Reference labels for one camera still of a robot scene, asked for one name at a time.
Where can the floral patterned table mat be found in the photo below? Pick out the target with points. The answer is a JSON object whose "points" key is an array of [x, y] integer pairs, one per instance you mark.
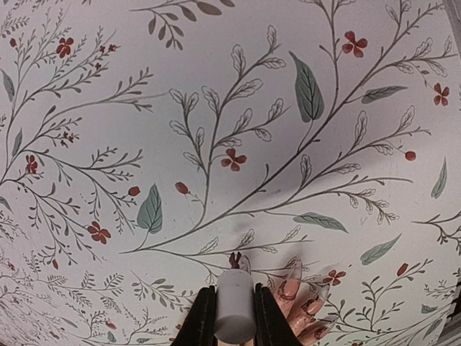
{"points": [[143, 142]]}

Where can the white nail polish cap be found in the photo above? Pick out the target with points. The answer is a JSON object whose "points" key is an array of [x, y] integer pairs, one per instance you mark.
{"points": [[235, 322]]}

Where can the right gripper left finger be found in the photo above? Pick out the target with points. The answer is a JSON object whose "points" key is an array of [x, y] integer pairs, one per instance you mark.
{"points": [[198, 326]]}

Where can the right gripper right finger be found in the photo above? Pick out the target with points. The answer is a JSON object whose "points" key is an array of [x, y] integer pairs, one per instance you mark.
{"points": [[273, 317]]}

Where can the person's bare hand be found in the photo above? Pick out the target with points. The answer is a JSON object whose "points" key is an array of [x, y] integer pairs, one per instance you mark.
{"points": [[300, 323]]}

